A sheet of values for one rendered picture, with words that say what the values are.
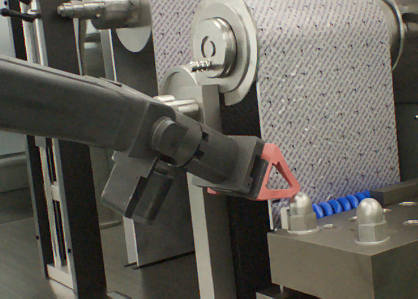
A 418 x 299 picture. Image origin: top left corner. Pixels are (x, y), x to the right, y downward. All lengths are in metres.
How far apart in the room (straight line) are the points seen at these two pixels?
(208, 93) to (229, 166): 0.14
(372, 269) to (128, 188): 0.26
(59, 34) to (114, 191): 0.40
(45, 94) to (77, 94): 0.04
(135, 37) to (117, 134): 0.48
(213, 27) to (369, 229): 0.32
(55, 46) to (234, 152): 0.39
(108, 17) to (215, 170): 0.37
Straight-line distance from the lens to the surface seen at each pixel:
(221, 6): 0.87
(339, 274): 0.72
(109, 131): 0.62
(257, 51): 0.82
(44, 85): 0.55
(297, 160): 0.87
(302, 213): 0.78
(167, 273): 1.15
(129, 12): 1.07
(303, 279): 0.77
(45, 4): 1.07
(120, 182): 0.73
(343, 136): 0.92
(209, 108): 0.87
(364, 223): 0.72
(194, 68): 0.85
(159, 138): 0.66
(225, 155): 0.77
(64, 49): 1.07
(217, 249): 0.91
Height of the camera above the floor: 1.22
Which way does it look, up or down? 6 degrees down
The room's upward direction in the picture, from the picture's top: 6 degrees counter-clockwise
